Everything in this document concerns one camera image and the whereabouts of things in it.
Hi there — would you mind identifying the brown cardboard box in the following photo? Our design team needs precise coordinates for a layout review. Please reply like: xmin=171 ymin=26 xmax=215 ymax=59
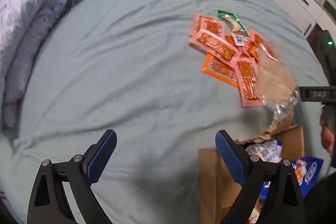
xmin=198 ymin=114 xmax=305 ymax=223

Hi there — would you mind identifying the pink spicy stick packet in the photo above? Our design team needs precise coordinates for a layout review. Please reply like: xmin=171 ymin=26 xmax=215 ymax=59
xmin=243 ymin=30 xmax=276 ymax=63
xmin=234 ymin=58 xmax=266 ymax=107
xmin=189 ymin=12 xmax=225 ymax=39
xmin=189 ymin=30 xmax=239 ymax=68

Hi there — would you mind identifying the small white snack packet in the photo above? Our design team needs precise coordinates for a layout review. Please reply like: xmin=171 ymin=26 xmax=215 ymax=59
xmin=231 ymin=32 xmax=249 ymax=47

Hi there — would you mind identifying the green white snack packet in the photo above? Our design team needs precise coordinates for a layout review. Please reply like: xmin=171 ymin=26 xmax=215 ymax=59
xmin=217 ymin=10 xmax=249 ymax=37

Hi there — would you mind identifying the orange sausage snack packet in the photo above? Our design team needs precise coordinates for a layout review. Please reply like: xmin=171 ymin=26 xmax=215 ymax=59
xmin=201 ymin=53 xmax=239 ymax=89

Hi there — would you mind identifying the person right hand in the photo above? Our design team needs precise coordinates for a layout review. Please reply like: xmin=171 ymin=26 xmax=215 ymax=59
xmin=320 ymin=114 xmax=335 ymax=153

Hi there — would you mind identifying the blue white snack bag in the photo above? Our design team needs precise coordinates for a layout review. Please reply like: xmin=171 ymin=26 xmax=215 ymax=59
xmin=245 ymin=139 xmax=324 ymax=223

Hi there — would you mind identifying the clear plastic wrapper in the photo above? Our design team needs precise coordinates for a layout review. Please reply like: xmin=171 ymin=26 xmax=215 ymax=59
xmin=256 ymin=42 xmax=300 ymax=127

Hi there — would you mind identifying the light blue bed sheet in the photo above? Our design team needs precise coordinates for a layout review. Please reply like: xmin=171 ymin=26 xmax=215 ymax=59
xmin=1 ymin=0 xmax=328 ymax=223

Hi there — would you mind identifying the lavender floral folded duvet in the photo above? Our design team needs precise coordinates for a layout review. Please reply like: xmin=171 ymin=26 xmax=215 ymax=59
xmin=1 ymin=0 xmax=67 ymax=127

